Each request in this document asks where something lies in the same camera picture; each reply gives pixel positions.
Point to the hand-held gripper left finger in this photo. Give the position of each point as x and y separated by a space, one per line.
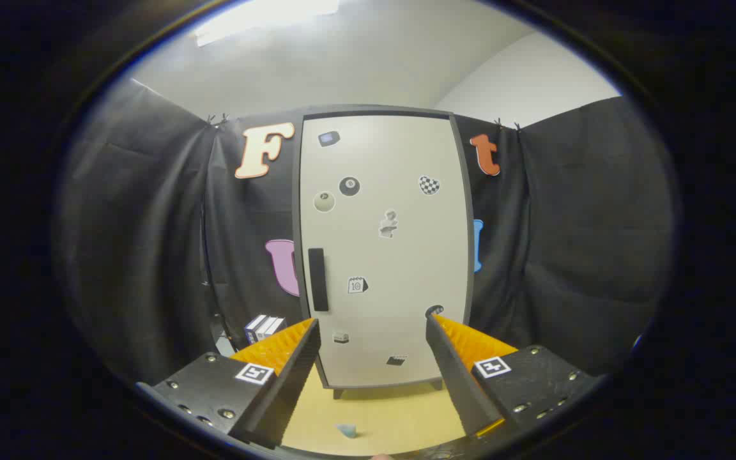
291 383

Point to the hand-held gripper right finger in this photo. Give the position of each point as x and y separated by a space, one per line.
454 377

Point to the white blue tube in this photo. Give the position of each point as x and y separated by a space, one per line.
347 430

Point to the black backdrop cloth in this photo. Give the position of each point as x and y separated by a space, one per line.
566 223

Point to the grey cabinet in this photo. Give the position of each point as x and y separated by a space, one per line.
296 191

